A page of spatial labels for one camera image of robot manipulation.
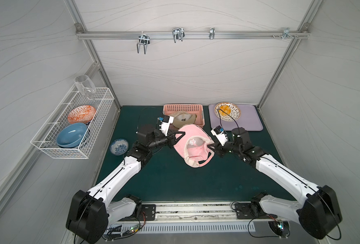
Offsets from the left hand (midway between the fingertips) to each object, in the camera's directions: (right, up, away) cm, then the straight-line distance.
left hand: (184, 134), depth 71 cm
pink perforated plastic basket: (+10, +15, +44) cm, 47 cm away
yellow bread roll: (+32, +15, +44) cm, 56 cm away
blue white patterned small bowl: (-42, -11, +24) cm, 50 cm away
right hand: (+14, -5, +9) cm, 18 cm away
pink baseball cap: (+5, -7, +7) cm, 11 cm away
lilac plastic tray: (+50, +8, +41) cm, 65 cm away
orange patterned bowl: (-49, +10, 0) cm, 50 cm away
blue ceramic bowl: (-48, +1, -9) cm, 49 cm away
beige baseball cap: (-2, +8, +37) cm, 38 cm away
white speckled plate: (+39, +12, +44) cm, 60 cm away
